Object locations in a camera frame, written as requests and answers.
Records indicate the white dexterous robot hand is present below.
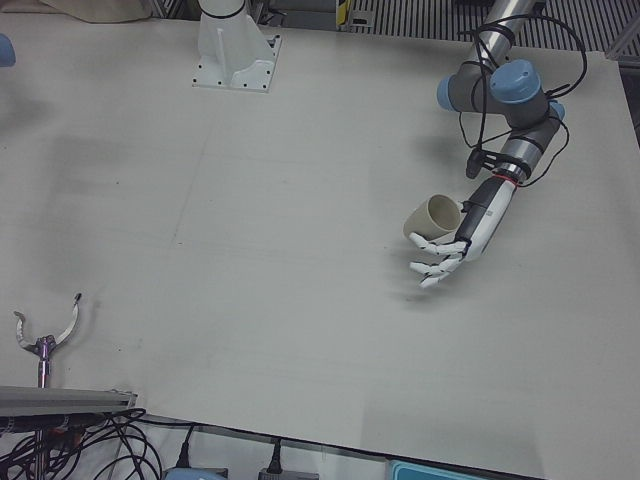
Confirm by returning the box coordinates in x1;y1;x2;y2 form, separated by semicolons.
408;174;519;290

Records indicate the aluminium profile rail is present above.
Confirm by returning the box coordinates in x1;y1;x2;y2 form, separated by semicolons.
0;385;137;416

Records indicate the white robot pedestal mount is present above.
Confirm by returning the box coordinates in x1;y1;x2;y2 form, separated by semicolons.
192;0;282;95

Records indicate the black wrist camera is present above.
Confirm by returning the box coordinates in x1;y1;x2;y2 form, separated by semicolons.
465;149;501;179

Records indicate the grey ribbed panel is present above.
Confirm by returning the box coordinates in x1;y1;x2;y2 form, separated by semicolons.
349;0;640;51

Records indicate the black cable tangle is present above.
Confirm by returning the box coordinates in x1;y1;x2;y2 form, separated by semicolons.
0;407;161;480

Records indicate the tan paper cup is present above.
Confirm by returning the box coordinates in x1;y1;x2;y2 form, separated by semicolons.
402;194;462;241

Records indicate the reach grabber tool purple shaft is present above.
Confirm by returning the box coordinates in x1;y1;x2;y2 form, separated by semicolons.
12;292;84;389

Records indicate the light blue rimmed tray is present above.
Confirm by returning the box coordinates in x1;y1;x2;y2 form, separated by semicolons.
387;459;544;480

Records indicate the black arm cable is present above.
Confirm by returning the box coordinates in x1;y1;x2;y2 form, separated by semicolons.
457;13;589;187

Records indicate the aluminium extrusion bracket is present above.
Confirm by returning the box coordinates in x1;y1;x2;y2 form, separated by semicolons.
607;14;640;62

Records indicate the blue grey rounded device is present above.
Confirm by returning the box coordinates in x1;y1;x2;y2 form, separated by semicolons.
164;467;229;480

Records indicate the grey flat device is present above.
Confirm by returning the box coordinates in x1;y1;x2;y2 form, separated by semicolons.
257;469;321;480

